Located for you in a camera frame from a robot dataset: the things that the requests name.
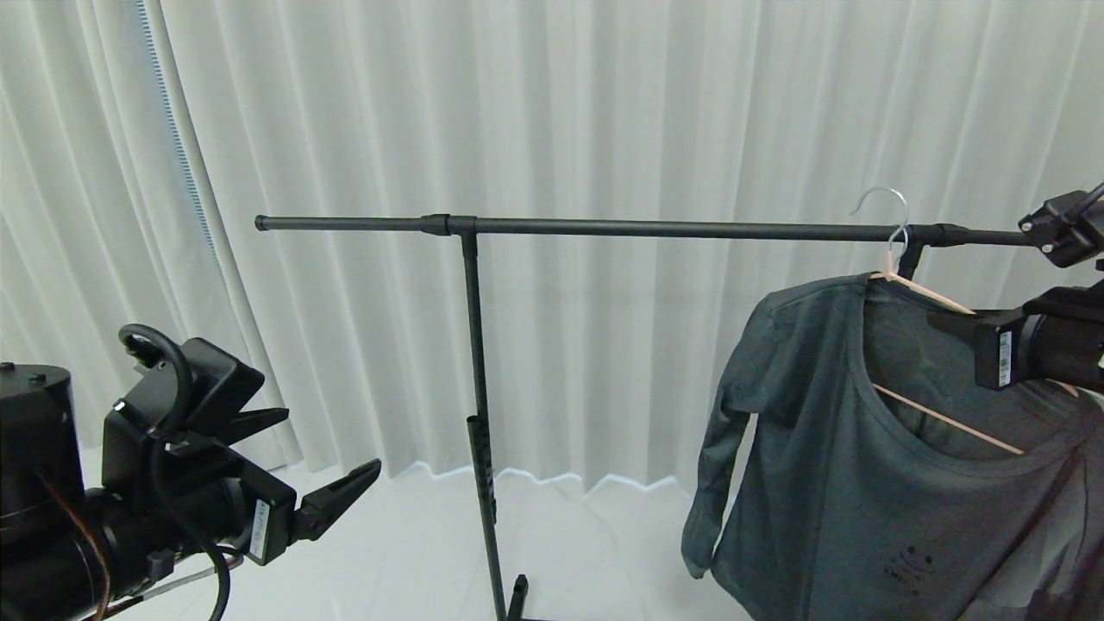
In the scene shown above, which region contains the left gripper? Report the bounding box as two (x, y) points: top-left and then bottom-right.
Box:
(86, 407), (382, 587)

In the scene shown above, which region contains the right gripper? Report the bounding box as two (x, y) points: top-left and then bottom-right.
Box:
(927, 285), (1104, 393)

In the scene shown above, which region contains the pink clothes hanger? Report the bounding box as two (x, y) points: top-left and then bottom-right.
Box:
(850, 185), (1081, 458)

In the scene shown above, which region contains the dark grey long-sleeved shirt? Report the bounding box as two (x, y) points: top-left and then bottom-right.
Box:
(681, 272), (1104, 621)

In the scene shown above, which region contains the black clothes rack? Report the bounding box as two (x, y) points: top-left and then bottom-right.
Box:
(254, 214), (1049, 621)

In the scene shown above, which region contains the white curtain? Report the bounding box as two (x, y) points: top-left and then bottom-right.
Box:
(0, 0), (1104, 492)

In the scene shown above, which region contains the black cable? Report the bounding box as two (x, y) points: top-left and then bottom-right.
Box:
(118, 323), (232, 621)

